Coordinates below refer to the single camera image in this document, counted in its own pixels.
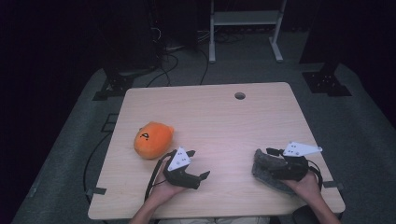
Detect dark equipment cabinet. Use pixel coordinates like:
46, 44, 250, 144
101, 0, 161, 73

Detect white metal stand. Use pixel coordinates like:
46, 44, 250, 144
208, 0, 289, 64

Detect long black floor cable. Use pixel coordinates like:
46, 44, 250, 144
82, 132, 113, 204

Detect grey fuzzy cloth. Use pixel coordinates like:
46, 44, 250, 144
251, 148, 297, 197

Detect black stand base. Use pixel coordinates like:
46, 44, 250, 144
301, 60, 353, 98
92, 69, 135, 102

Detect right hand-held gripper cable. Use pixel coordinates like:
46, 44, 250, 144
306, 159, 324, 191

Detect person's right hand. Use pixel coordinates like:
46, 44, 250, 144
280, 170, 324, 203

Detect left hand-held gripper cable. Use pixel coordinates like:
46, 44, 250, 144
144, 149, 177, 203

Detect grey tape strip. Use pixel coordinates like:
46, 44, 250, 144
85, 187, 107, 198
321, 180, 346, 191

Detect black tape outline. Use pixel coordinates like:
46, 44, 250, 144
100, 113, 120, 133

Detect person's light trousers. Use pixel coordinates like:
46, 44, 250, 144
157, 217, 272, 224

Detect hand-held gripper cable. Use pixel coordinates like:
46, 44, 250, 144
144, 149, 177, 203
306, 159, 324, 191

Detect orange plush toy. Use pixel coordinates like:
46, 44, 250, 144
134, 121, 176, 161

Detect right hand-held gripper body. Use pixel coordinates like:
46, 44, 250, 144
273, 141, 324, 183

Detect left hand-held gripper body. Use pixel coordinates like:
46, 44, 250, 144
162, 147, 202, 190

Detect person's left hand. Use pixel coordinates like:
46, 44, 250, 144
149, 160, 189, 204

